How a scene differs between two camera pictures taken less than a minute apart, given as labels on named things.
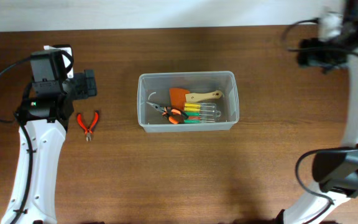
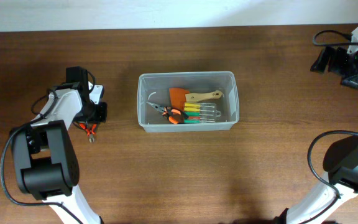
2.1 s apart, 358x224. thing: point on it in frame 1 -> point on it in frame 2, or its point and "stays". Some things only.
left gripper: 87,84 -> 100,117
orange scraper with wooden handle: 179,97 stays
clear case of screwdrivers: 201,112 stays
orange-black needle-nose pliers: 174,115 stays
